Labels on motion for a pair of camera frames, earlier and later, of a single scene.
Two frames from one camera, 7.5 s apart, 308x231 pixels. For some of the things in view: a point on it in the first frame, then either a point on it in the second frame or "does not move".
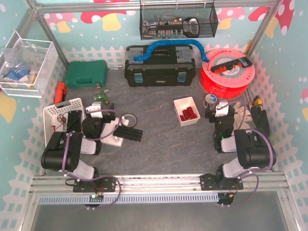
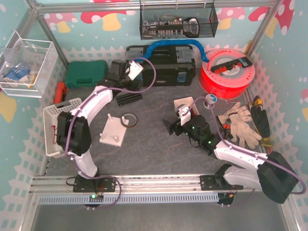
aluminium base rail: [275, 182] does not move
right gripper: [211, 114] -> [175, 127]
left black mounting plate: [103, 184] does not move
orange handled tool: [61, 92] does not move
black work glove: [260, 119] does not move
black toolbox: [168, 66] does not move
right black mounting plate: [211, 182] does not move
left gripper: [109, 112] -> [131, 83]
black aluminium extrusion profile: [128, 133] -> [128, 98]
